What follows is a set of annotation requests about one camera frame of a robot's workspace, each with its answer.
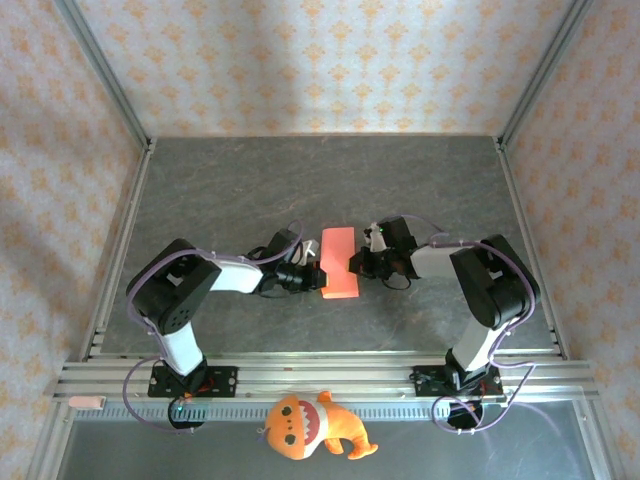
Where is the pink square paper sheet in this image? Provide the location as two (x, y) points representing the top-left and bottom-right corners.
(319, 226), (361, 301)

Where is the orange shark plush toy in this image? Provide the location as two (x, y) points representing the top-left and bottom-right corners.
(257, 389), (380, 462)

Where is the small pink block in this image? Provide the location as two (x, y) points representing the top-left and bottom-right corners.
(68, 395), (107, 411)

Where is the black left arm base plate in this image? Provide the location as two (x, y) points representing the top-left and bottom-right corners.
(148, 365), (239, 400)

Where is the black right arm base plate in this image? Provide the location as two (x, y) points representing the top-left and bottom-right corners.
(410, 365), (504, 400)

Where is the aluminium table side rail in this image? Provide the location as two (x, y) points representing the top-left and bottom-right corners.
(77, 138), (157, 362)
(492, 137), (572, 362)

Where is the grey slotted cable duct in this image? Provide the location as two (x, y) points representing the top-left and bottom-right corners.
(74, 402), (506, 422)

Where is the black round cable port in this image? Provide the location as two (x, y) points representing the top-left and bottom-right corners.
(168, 398), (207, 434)
(446, 399), (485, 432)

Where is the aluminium frame post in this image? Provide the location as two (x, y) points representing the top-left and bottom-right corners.
(52, 0), (156, 154)
(492, 0), (596, 151)

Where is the aluminium lower frame bar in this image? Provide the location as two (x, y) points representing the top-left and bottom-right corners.
(24, 407), (76, 480)
(572, 399), (626, 480)

